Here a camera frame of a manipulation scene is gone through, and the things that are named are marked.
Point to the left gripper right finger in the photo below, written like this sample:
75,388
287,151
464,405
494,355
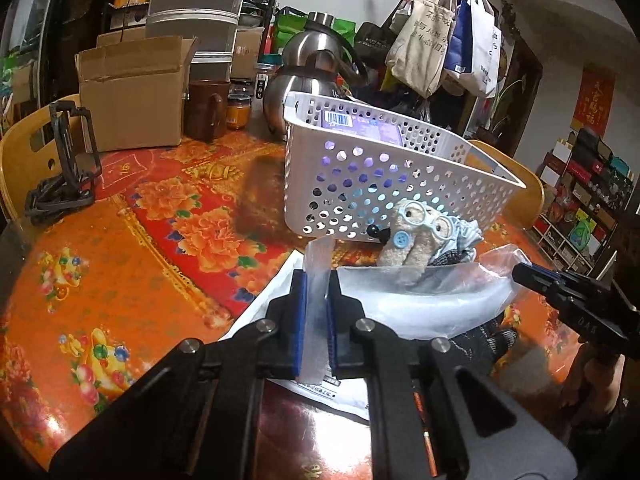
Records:
346,356

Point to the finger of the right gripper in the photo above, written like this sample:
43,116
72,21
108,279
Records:
531,276

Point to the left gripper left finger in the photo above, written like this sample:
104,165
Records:
284,346

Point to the white printed paper sheet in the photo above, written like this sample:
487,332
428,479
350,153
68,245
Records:
317,382

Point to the clear plastic bag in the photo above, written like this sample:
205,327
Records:
464,302

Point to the purple tissue pack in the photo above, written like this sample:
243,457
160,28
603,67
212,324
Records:
363,127

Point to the person right hand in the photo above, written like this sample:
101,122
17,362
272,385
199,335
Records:
591,389

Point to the cluttered bookshelf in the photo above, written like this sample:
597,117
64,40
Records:
587,189

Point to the beige plush bear toy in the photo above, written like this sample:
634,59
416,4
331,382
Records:
417,232

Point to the orange floral tablecloth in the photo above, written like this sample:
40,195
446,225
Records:
178,244

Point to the white perforated plastic basket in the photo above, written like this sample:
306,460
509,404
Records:
339,185

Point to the orange sauce jar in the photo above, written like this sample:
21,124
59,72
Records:
238,111

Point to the white blue paper bag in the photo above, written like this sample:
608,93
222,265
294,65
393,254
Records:
473,55

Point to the beige canvas tote bag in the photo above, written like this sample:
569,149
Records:
418,54

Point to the brown ceramic mug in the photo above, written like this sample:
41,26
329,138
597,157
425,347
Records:
205,110

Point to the lower steel thermos kettle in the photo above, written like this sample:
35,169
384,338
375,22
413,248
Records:
300,95

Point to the steel thermos kettle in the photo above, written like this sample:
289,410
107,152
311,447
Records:
300,95
326,51

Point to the glass jar dark lid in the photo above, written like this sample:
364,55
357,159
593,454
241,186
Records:
264,71

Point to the open cardboard box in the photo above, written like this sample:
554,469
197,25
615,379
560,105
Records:
134,91

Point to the upper steel thermos kettle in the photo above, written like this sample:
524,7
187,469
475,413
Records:
326,51

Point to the wooden chair left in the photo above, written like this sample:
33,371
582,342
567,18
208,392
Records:
25,161

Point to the green shopping bag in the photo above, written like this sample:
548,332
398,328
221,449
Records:
290,22

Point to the white plastic drawer tower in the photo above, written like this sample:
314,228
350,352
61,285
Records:
211,24

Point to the red wall banner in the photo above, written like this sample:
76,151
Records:
594,102

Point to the black metal frame holder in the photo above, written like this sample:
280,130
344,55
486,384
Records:
73,188

